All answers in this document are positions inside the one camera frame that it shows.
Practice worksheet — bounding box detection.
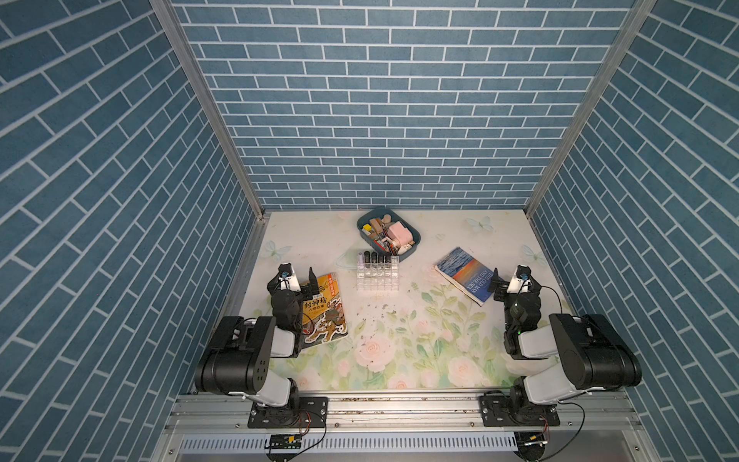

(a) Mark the aluminium rail frame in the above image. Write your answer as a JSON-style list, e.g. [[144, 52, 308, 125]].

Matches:
[[152, 389, 658, 461]]

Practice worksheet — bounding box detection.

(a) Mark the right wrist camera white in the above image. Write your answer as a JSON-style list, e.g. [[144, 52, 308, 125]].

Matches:
[[507, 265, 534, 294]]

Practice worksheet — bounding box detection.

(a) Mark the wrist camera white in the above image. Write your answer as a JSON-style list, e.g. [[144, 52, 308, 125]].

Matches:
[[507, 265, 534, 294], [277, 263, 300, 293]]

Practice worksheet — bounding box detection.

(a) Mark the green circuit board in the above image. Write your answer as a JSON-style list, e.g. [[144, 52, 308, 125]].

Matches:
[[266, 434, 303, 452]]

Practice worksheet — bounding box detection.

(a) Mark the blue paperback book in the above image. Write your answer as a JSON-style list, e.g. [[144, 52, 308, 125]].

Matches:
[[435, 246, 498, 306]]

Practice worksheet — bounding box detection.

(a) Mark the teal plastic storage bin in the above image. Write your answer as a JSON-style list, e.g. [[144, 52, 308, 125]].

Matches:
[[356, 207, 421, 262]]

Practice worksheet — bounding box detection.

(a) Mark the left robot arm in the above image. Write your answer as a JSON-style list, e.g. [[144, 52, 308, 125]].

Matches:
[[194, 263, 319, 410]]

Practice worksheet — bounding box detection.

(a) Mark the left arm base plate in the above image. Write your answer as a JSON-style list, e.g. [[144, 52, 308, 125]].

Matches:
[[247, 396, 329, 429]]

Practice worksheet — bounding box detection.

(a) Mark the pink compact in bin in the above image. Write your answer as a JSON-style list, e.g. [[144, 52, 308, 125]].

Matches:
[[387, 221, 414, 246]]

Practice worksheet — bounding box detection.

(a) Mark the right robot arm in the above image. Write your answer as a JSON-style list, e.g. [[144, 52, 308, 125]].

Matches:
[[489, 266, 643, 411]]

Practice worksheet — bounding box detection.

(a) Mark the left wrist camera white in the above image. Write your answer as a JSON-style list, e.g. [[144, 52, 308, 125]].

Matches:
[[277, 263, 300, 293]]

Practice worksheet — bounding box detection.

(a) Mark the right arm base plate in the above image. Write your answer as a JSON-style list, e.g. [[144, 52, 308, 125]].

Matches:
[[478, 391, 560, 429]]

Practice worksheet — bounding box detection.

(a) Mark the right circuit board with wires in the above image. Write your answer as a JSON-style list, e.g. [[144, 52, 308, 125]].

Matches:
[[514, 432, 548, 462]]

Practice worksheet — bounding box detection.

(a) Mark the white vented cable duct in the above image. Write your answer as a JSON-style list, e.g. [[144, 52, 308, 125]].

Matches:
[[178, 431, 518, 455]]

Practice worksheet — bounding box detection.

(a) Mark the clear acrylic lipstick organizer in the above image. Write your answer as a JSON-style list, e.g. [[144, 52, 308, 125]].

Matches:
[[356, 255, 400, 293]]

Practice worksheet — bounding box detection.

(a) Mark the orange children's story book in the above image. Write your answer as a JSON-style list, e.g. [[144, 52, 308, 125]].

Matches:
[[300, 273, 348, 348]]

